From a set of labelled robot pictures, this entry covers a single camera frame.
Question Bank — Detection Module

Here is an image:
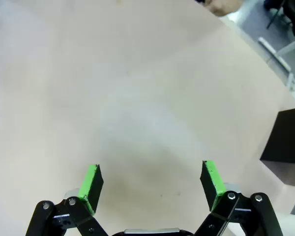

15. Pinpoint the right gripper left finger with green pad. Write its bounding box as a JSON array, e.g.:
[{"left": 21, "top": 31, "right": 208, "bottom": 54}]
[{"left": 26, "top": 164, "right": 108, "bottom": 236}]

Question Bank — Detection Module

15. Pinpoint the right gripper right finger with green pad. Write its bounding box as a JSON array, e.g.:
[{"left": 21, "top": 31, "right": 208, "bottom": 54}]
[{"left": 193, "top": 160, "right": 285, "bottom": 236}]

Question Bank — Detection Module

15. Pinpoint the person's bare hand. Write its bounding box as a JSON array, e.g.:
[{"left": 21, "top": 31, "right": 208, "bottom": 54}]
[{"left": 206, "top": 0, "right": 244, "bottom": 17}]

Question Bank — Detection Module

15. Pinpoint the black box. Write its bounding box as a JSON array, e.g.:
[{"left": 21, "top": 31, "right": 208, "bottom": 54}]
[{"left": 260, "top": 106, "right": 295, "bottom": 189}]

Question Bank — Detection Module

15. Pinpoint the white metal table frame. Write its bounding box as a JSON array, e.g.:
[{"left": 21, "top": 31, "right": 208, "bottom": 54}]
[{"left": 258, "top": 34, "right": 295, "bottom": 91}]

